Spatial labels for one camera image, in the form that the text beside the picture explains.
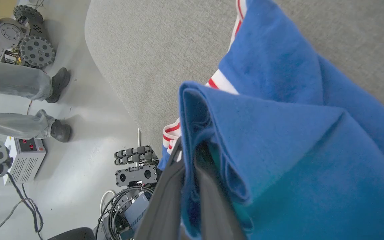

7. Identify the white power supply red display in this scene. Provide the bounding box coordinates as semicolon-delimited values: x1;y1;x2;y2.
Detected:
3;136;47;186

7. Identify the blue garment white red trim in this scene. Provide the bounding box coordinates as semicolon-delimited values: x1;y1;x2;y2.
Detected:
157;0;384;240

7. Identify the white cable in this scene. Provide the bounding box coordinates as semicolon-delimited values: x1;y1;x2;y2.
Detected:
99;190;116;215

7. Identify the grey fabric sofa cushion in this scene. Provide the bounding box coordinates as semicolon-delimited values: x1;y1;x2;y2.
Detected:
85;0;384;157

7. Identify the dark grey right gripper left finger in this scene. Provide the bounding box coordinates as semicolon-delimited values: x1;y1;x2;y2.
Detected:
134;138;186;240

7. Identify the black camera module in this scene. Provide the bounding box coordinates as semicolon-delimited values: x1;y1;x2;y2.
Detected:
115;165;160;187

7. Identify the black robotic finger hand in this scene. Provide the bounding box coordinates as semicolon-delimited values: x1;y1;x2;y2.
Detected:
113;145;159;166

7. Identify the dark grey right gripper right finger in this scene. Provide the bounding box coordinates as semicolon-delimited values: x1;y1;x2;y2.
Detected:
195;143;246;240

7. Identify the blue grey electronics box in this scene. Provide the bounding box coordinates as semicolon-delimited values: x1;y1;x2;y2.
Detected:
123;193;151;231

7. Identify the black rounded base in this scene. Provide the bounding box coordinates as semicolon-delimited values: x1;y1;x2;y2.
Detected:
47;227;96;240

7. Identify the black floor cable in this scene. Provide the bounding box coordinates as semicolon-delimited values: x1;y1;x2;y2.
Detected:
0;172;44;236

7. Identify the black shoe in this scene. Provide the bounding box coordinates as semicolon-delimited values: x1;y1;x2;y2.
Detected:
50;119;72;143
45;67;71;104

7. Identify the grey trouser leg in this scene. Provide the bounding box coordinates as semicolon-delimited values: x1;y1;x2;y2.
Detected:
0;109;56;140
0;61;53;101

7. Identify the black cable bundle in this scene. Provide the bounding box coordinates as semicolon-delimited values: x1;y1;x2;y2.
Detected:
95;186;155;240

